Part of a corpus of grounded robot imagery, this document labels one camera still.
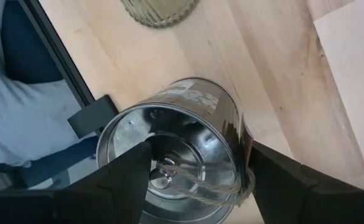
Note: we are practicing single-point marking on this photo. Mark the dark blue blurry object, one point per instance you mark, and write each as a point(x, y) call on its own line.
point(29, 46)

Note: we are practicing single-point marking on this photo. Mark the green glass candlestick holder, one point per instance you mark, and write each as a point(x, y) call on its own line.
point(160, 12)

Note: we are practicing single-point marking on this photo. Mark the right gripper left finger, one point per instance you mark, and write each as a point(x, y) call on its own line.
point(116, 193)

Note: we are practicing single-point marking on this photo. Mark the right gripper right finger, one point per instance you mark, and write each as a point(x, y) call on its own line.
point(281, 186)

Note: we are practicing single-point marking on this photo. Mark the printed silver tin candle holder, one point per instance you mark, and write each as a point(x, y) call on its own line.
point(194, 102)

